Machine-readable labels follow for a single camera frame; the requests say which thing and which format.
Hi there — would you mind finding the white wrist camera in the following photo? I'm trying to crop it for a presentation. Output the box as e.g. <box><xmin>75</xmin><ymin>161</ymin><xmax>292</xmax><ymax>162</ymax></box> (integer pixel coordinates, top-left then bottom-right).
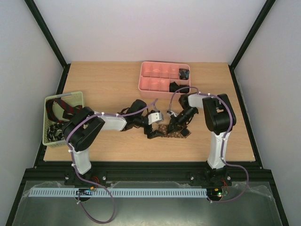
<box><xmin>167</xmin><ymin>110</ymin><xmax>178</xmax><ymax>117</ymax></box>
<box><xmin>148</xmin><ymin>112</ymin><xmax>164</xmax><ymax>125</ymax></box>

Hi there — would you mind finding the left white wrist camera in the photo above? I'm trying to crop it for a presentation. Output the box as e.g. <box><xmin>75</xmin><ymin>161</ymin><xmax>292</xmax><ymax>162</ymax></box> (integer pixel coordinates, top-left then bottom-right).
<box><xmin>148</xmin><ymin>112</ymin><xmax>164</xmax><ymax>125</ymax></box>

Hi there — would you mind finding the rolled black tie right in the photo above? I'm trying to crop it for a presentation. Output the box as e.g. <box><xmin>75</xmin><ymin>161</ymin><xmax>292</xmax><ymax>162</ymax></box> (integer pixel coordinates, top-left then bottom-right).
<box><xmin>179</xmin><ymin>86</ymin><xmax>190</xmax><ymax>94</ymax></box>

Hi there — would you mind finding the green perforated basket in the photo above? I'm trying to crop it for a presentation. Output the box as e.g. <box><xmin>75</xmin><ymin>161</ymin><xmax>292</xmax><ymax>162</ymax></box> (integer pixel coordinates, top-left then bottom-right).
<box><xmin>42</xmin><ymin>91</ymin><xmax>84</xmax><ymax>147</ymax></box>

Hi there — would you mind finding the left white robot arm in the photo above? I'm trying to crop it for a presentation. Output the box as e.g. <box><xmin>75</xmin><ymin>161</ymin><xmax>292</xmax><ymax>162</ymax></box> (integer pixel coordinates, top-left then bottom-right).
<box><xmin>62</xmin><ymin>99</ymin><xmax>164</xmax><ymax>186</ymax></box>

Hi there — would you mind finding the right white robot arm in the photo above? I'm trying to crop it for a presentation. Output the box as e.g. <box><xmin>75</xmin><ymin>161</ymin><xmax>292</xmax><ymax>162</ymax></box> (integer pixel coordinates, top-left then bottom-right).
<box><xmin>167</xmin><ymin>93</ymin><xmax>237</xmax><ymax>186</ymax></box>

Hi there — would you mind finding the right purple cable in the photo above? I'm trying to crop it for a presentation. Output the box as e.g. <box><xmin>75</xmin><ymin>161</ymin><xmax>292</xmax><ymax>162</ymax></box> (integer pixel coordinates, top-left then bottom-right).
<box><xmin>168</xmin><ymin>86</ymin><xmax>250</xmax><ymax>204</ymax></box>

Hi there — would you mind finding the rolled blue patterned tie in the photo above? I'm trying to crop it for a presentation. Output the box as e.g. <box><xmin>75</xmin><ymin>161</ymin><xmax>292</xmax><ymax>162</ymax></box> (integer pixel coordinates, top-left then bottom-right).
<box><xmin>179</xmin><ymin>68</ymin><xmax>190</xmax><ymax>80</ymax></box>

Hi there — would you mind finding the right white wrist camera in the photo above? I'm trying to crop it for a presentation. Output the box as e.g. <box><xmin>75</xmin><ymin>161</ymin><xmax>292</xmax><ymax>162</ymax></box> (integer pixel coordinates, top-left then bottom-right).
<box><xmin>167</xmin><ymin>110</ymin><xmax>178</xmax><ymax>117</ymax></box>

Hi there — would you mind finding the rolled black tie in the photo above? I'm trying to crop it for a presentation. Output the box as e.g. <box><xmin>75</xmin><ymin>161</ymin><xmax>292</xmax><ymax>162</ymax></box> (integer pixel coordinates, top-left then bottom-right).
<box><xmin>169</xmin><ymin>81</ymin><xmax>180</xmax><ymax>93</ymax></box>
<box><xmin>179</xmin><ymin>86</ymin><xmax>190</xmax><ymax>94</ymax></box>

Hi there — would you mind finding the black white patterned tie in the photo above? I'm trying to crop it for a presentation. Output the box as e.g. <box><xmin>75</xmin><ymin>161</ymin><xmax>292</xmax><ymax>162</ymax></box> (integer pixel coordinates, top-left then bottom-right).
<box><xmin>47</xmin><ymin>123</ymin><xmax>64</xmax><ymax>142</ymax></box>

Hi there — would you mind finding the black aluminium frame rail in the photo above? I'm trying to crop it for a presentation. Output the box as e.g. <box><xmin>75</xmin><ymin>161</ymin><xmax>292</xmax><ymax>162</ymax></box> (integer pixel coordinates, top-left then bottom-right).
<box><xmin>22</xmin><ymin>161</ymin><xmax>275</xmax><ymax>186</ymax></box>

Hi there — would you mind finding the light blue cable duct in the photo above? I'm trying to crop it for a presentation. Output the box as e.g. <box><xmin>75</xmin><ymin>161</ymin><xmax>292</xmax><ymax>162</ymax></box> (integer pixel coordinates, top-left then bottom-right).
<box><xmin>29</xmin><ymin>188</ymin><xmax>207</xmax><ymax>198</ymax></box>

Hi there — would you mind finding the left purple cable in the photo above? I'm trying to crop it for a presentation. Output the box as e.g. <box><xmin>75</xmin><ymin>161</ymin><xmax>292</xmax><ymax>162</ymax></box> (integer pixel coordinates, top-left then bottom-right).
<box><xmin>65</xmin><ymin>98</ymin><xmax>159</xmax><ymax>223</ymax></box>

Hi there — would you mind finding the rolled black tie left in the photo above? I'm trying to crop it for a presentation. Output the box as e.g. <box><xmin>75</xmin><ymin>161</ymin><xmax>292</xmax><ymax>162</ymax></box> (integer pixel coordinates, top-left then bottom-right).
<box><xmin>169</xmin><ymin>81</ymin><xmax>180</xmax><ymax>93</ymax></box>

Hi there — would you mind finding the red black striped tie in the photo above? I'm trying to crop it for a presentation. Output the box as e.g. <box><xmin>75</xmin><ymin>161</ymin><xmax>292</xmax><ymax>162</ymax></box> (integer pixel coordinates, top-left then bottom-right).
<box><xmin>45</xmin><ymin>98</ymin><xmax>82</xmax><ymax>123</ymax></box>

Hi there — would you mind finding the brown floral tie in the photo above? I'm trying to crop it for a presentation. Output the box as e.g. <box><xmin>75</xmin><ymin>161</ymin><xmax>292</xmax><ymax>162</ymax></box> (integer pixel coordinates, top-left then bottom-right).
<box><xmin>158</xmin><ymin>124</ymin><xmax>191</xmax><ymax>138</ymax></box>

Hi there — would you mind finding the purple cable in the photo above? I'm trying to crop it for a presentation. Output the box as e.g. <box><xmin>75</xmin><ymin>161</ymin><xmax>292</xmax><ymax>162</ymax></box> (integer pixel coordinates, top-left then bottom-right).
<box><xmin>65</xmin><ymin>98</ymin><xmax>159</xmax><ymax>223</ymax></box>
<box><xmin>168</xmin><ymin>86</ymin><xmax>250</xmax><ymax>204</ymax></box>

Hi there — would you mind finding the pink compartment organizer box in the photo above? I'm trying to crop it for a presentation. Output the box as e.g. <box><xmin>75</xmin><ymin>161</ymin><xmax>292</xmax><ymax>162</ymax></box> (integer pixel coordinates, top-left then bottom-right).
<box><xmin>138</xmin><ymin>61</ymin><xmax>191</xmax><ymax>99</ymax></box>

